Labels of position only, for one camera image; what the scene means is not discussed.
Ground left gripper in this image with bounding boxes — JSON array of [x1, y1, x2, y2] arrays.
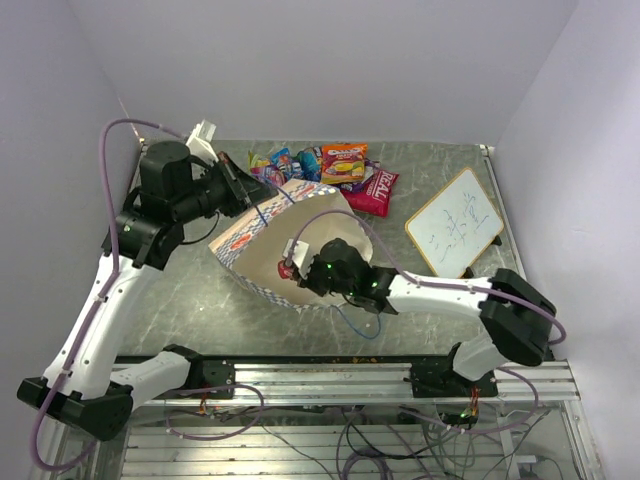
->
[[173, 150, 279, 223]]

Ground small red candy packet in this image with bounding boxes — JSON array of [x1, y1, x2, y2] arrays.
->
[[277, 260, 296, 280]]

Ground blue candy packet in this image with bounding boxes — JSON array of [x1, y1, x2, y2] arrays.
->
[[270, 147, 304, 181]]

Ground checkered paper bag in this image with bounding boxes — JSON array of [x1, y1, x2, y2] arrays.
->
[[209, 180, 373, 314]]

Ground blue snack packet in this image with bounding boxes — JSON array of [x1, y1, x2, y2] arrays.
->
[[296, 146, 323, 182]]

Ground pink crisps bag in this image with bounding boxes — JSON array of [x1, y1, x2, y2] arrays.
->
[[341, 169, 400, 218]]

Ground orange snack packet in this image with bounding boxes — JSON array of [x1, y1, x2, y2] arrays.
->
[[321, 143, 368, 185]]

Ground purple snack pack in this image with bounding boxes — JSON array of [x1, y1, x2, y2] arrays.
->
[[339, 159, 380, 193]]

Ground green snack packet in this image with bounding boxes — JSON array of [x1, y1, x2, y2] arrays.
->
[[248, 151, 272, 174]]

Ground purple chocolate pack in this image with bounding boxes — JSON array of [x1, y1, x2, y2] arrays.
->
[[250, 164, 287, 186]]

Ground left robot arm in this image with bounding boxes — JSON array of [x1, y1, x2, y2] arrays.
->
[[17, 141, 275, 441]]

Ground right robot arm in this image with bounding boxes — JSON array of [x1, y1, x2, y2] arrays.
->
[[284, 238, 556, 396]]

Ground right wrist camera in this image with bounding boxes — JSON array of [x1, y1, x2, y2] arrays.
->
[[283, 238, 314, 277]]

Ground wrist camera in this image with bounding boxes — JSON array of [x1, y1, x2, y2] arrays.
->
[[186, 120, 218, 164], [283, 238, 314, 277]]

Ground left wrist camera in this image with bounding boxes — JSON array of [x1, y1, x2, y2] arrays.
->
[[186, 120, 218, 164]]

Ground small whiteboard yellow frame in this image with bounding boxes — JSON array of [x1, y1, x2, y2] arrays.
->
[[405, 167, 504, 278]]

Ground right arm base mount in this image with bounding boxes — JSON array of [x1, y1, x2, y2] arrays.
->
[[403, 342, 498, 398]]

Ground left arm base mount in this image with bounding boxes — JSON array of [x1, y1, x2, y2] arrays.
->
[[136, 360, 236, 402]]

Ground tangled floor cables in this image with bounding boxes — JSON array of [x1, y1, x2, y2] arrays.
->
[[164, 377, 566, 480]]

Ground aluminium rail frame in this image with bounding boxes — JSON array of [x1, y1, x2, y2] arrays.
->
[[29, 142, 601, 480]]

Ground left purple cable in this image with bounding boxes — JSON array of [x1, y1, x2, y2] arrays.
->
[[30, 119, 194, 473]]

